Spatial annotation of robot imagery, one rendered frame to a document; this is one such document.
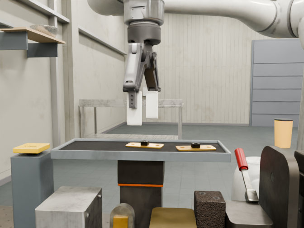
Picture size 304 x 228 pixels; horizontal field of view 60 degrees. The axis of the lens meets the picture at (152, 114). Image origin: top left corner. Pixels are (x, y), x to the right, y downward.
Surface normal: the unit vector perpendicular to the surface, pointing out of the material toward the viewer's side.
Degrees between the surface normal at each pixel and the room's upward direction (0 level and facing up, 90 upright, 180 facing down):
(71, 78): 90
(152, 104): 90
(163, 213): 0
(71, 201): 0
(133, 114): 90
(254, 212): 0
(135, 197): 90
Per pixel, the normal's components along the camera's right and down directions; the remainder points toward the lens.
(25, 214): -0.07, 0.09
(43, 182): 1.00, 0.00
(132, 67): -0.23, -0.37
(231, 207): 0.00, -1.00
